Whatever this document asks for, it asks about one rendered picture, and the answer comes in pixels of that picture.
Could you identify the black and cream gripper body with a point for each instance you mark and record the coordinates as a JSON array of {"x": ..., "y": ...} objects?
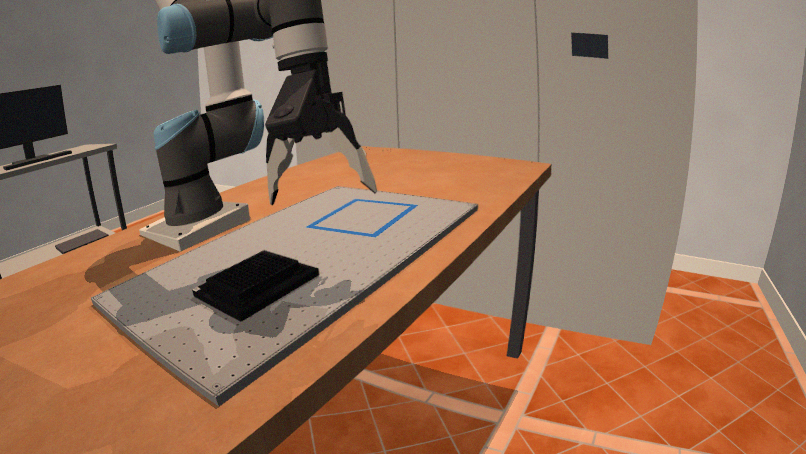
[{"x": 318, "y": 117}]

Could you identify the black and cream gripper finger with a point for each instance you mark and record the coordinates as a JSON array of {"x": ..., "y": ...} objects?
[
  {"x": 278, "y": 160},
  {"x": 343, "y": 140}
]

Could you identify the blue tape outline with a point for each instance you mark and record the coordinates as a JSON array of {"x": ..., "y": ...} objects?
[{"x": 378, "y": 232}]

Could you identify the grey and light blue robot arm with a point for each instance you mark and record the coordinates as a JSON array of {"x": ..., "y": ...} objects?
[{"x": 186, "y": 145}]

